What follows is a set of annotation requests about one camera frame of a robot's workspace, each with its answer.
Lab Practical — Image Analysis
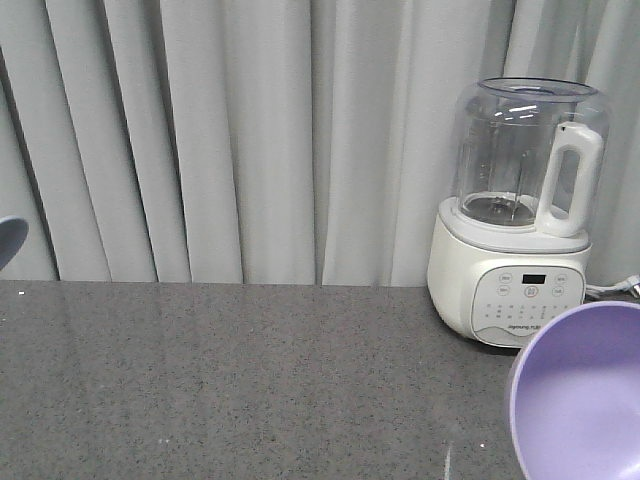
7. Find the purple plastic bowl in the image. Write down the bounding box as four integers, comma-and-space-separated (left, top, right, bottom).
505, 301, 639, 479

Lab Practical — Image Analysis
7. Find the light blue plastic spoon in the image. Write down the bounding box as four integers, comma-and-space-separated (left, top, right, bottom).
0, 215, 29, 270

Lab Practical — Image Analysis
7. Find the grey pleated curtain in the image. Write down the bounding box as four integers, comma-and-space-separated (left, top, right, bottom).
1, 1, 639, 286

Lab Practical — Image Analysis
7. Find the white blender with clear jar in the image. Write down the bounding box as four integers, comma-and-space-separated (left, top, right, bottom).
427, 77, 610, 348

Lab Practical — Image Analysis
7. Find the white power cable with plug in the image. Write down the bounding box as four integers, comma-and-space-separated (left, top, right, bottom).
584, 274, 640, 301

